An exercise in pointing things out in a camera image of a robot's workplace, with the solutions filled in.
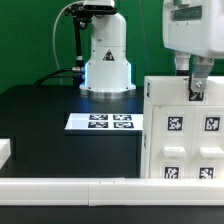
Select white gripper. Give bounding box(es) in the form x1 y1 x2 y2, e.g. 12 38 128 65
162 0 224 92

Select white cabinet drawer block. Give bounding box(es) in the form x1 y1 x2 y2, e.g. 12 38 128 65
144 76 224 106

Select small white cabinet panel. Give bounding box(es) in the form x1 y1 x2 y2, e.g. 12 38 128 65
189 106 224 179

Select long white cabinet door panel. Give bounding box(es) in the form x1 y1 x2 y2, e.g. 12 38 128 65
149 106 195 179

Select white cabinet body box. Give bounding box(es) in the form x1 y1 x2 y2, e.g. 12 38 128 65
139 99 224 180

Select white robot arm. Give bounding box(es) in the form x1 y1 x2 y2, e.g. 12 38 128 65
80 0 224 97

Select white sheet with fiducial markers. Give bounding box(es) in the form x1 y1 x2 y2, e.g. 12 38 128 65
65 113 143 131

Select black cable bundle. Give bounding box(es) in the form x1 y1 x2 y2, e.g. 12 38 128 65
33 66 84 87

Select grey cable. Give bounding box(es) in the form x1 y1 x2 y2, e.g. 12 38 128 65
52 1 84 76

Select white front border rail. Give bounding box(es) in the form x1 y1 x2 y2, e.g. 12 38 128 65
0 178 224 206

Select white border rail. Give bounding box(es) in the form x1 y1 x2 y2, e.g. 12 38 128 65
0 178 224 206
0 139 11 169

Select white left border rail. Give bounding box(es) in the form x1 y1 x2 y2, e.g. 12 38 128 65
0 139 11 169

